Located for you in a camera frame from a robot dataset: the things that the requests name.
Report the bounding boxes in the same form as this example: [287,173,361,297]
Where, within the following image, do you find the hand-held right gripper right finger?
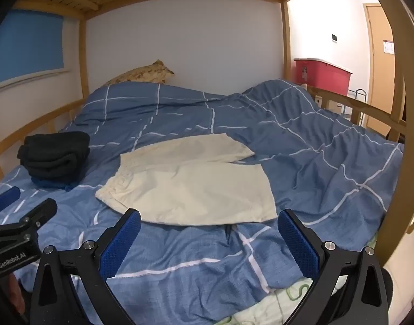
[277,209,397,325]

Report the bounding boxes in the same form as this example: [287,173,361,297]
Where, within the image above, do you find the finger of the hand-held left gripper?
[0,198,58,241]
[0,186,21,226]

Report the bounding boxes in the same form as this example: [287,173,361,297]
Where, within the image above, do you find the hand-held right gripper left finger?
[30,208,142,325]

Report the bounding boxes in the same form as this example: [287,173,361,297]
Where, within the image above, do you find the cream pants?
[95,133,279,227]

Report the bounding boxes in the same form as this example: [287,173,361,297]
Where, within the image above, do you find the person's left hand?
[5,272,24,312]

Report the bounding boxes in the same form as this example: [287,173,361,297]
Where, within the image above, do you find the dark blue folded cloth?
[31,175,79,191]

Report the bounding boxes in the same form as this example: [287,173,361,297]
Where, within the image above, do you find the green patterned bed sheet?
[224,237,377,325]

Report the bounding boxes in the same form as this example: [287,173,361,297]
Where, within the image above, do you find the black folded clothes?
[17,131,91,185]

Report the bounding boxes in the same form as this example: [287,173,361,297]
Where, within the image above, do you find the blue checked duvet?
[0,79,405,312]

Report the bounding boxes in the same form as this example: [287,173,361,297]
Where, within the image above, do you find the blue window blind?
[0,9,64,87]

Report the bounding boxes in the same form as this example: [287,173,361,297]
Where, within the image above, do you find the red storage bin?
[293,57,353,97]

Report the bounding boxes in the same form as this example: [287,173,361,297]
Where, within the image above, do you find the yellow patterned pillow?
[103,60,174,86]

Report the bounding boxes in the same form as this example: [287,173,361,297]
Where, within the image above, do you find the wooden door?
[363,3,397,136]

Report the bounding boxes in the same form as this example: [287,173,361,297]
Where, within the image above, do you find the black wire rack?
[342,89,367,127]

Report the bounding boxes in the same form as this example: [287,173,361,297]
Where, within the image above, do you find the wooden bunk bed frame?
[0,0,414,268]

